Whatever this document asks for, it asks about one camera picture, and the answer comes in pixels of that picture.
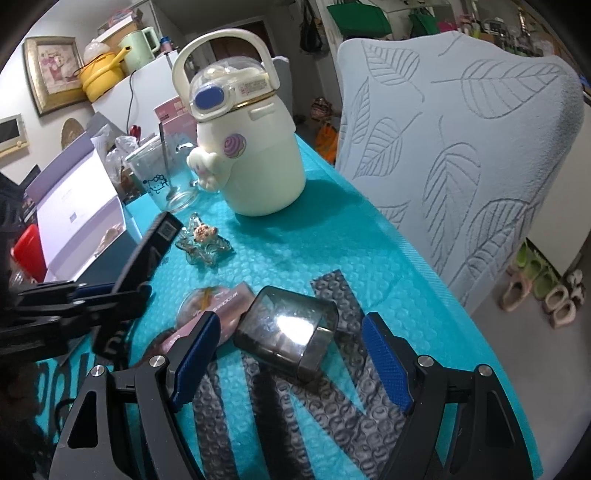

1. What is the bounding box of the pink slipper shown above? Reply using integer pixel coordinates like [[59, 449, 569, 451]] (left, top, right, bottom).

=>
[[499, 273, 532, 312]]

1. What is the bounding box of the round pink blush compact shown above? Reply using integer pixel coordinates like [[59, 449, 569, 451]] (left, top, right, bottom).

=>
[[175, 285, 229, 329]]

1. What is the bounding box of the teal bubble mailer mat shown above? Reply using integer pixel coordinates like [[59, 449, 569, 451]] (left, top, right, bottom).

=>
[[42, 147, 541, 479]]

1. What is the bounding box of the woven wall plate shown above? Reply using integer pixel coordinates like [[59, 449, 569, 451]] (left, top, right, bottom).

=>
[[60, 118, 85, 150]]

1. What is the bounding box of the pink slim rectangular tube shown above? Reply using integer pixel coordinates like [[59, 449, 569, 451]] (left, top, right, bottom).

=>
[[156, 281, 257, 361]]

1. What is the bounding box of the white refrigerator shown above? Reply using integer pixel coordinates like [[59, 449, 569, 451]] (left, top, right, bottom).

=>
[[92, 51, 178, 139]]

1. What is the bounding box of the clear plastic bag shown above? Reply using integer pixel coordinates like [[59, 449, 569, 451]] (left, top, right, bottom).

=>
[[91, 124, 138, 184]]

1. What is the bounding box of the light green electric kettle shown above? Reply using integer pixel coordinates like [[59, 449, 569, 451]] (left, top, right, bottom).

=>
[[118, 26, 160, 75]]

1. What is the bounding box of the gold framed picture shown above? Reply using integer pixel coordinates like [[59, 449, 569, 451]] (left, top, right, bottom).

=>
[[22, 36, 87, 117]]

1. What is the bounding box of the beige slippers pair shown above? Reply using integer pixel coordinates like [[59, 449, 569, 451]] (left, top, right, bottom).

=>
[[543, 284, 577, 329]]

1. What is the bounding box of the green tote bag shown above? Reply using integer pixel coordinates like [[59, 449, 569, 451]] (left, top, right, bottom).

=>
[[328, 1, 392, 39]]

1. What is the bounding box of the wall intercom panel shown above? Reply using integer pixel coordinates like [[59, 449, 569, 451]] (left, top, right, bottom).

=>
[[0, 114, 29, 157]]

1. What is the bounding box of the grey leaf-pattern chair cover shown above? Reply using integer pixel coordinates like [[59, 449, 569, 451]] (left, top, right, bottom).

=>
[[335, 31, 584, 311]]

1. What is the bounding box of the cream Cinnamoroll water bottle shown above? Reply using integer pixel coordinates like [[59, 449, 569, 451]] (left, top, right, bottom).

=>
[[172, 29, 305, 217]]

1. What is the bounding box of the red plastic container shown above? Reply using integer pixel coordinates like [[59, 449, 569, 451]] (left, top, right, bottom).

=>
[[11, 224, 47, 283]]

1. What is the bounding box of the black hanging handbag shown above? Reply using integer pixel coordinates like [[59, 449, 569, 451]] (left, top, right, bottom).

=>
[[300, 0, 322, 55]]

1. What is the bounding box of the smoky transparent square case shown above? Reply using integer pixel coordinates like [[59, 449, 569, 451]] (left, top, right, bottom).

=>
[[233, 286, 339, 383]]

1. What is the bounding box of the open lavender gift box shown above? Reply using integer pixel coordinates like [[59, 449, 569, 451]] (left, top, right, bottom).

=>
[[26, 134, 141, 284]]

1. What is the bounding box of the green slippers pair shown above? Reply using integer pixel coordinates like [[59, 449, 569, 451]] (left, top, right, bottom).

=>
[[513, 241, 558, 300]]

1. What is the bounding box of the yellow pot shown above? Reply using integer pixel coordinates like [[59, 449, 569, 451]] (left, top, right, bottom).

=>
[[78, 47, 131, 103]]

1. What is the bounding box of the glass Hello Kitty mug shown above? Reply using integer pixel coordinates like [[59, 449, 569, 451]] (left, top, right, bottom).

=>
[[125, 136, 198, 213]]

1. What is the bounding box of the pearly wavy hair claw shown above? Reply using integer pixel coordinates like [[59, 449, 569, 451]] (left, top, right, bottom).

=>
[[94, 223, 123, 257]]

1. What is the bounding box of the pink paper cups stack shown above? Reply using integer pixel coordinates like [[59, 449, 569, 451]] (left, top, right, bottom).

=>
[[154, 96, 197, 154]]

